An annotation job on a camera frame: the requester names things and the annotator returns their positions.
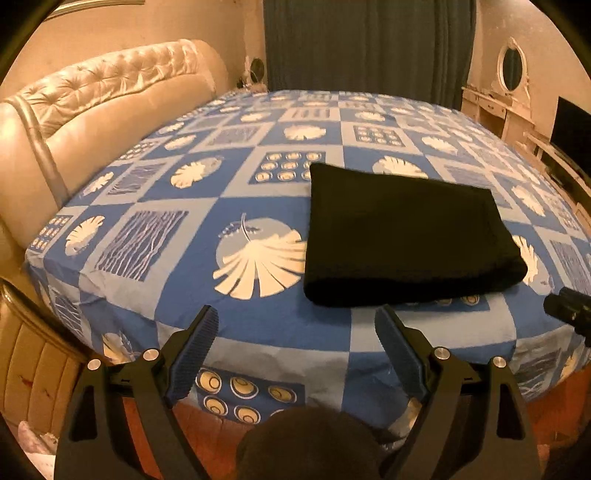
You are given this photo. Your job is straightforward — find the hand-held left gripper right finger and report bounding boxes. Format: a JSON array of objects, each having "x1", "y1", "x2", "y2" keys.
[{"x1": 374, "y1": 305, "x2": 542, "y2": 480}]

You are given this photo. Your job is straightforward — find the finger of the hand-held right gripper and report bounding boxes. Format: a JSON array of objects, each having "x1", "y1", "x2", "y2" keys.
[{"x1": 542, "y1": 286, "x2": 591, "y2": 348}]

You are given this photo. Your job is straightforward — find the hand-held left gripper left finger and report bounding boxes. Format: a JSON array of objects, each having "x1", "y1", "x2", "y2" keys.
[{"x1": 54, "y1": 305, "x2": 221, "y2": 480}]

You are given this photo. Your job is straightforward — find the black pants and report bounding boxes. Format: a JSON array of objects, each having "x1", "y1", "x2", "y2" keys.
[{"x1": 302, "y1": 161, "x2": 529, "y2": 309}]

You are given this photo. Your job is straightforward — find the blue patterned bed sheet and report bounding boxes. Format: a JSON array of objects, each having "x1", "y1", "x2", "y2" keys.
[{"x1": 25, "y1": 89, "x2": 591, "y2": 431}]

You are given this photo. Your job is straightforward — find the person's dark-clothed leg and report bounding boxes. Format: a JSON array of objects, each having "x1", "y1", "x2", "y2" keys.
[{"x1": 235, "y1": 406, "x2": 382, "y2": 480}]

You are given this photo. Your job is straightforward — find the white television stand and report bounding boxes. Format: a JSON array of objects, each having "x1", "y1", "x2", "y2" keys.
[{"x1": 524, "y1": 130, "x2": 591, "y2": 209}]

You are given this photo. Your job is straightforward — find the white crumpled cloth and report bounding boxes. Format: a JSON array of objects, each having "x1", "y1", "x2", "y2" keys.
[{"x1": 17, "y1": 419, "x2": 60, "y2": 457}]

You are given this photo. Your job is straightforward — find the black television screen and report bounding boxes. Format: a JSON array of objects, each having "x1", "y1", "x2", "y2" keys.
[{"x1": 550, "y1": 96, "x2": 591, "y2": 172}]

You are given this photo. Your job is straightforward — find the white vanity with oval mirror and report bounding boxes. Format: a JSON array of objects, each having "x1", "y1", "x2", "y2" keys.
[{"x1": 462, "y1": 37, "x2": 537, "y2": 141}]

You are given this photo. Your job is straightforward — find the beige tufted headboard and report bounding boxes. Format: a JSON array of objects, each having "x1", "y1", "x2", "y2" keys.
[{"x1": 0, "y1": 39, "x2": 232, "y2": 252}]

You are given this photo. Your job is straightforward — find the dark green curtain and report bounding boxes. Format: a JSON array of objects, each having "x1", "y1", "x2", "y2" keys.
[{"x1": 262, "y1": 0, "x2": 477, "y2": 112}]

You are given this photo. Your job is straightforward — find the beige padded bed frame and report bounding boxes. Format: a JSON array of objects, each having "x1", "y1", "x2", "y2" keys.
[{"x1": 0, "y1": 276, "x2": 95, "y2": 437}]

